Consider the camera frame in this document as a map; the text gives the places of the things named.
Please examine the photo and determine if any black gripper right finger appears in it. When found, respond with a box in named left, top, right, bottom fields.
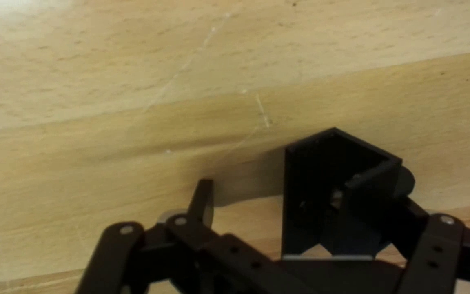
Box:
left=348, top=161, right=470, bottom=294

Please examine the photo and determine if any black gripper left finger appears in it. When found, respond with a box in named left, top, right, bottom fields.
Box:
left=74, top=178, right=318, bottom=294

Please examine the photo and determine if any black plastic bracket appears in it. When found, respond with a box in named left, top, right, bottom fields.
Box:
left=281, top=128, right=415, bottom=262

